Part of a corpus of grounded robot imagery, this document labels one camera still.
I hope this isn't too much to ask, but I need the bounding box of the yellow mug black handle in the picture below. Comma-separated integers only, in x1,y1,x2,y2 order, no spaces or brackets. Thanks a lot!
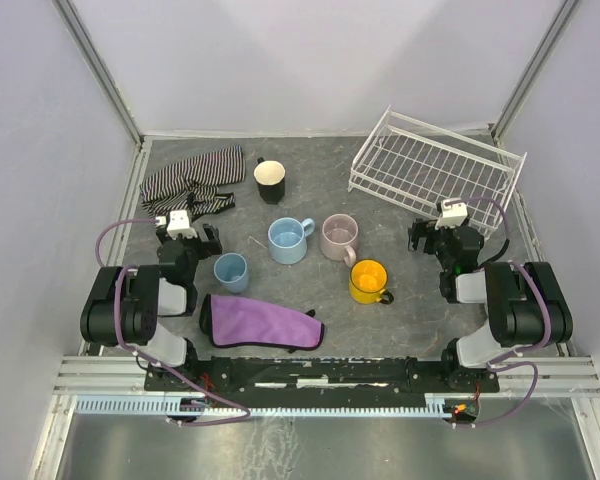
349,259,394,305

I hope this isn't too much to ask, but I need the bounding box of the white wire dish rack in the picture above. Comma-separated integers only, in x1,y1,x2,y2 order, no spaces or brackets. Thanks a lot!
348,107,526,237

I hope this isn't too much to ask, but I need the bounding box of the light blue mug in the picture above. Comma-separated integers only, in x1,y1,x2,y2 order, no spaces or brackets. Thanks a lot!
267,217,315,265

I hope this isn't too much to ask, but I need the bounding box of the black cup white interior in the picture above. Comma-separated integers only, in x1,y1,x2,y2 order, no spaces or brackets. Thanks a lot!
254,157,286,205

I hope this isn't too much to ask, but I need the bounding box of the pink mug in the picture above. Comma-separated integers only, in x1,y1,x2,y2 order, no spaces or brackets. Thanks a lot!
320,213,359,268

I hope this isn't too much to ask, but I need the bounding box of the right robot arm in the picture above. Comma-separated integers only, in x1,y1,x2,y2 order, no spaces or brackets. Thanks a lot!
408,219,573,390

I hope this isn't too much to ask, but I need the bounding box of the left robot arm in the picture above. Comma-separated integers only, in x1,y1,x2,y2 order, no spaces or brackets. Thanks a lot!
80,217,223,391

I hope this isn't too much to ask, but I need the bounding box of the small blue tumbler cup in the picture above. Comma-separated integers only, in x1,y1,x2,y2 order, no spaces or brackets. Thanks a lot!
214,253,249,294

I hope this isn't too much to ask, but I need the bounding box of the striped cloth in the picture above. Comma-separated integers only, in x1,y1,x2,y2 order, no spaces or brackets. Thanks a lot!
140,145,246,217

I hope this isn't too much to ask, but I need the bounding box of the purple cloth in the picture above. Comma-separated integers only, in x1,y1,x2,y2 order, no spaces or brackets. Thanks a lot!
199,294,326,353

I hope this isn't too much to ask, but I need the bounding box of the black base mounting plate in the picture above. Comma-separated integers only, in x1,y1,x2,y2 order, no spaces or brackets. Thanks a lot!
144,357,500,410

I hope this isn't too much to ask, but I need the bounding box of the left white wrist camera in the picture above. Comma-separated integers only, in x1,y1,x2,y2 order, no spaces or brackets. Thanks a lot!
167,210,196,239

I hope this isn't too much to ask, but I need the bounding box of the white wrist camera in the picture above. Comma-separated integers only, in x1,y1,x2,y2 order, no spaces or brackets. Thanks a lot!
436,199,468,229
167,210,196,239

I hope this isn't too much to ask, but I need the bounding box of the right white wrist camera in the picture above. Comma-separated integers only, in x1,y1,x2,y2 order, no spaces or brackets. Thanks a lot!
436,199,468,229

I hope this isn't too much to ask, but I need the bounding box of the light blue cable duct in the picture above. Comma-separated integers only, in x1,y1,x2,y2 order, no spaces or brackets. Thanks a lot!
73,392,456,416

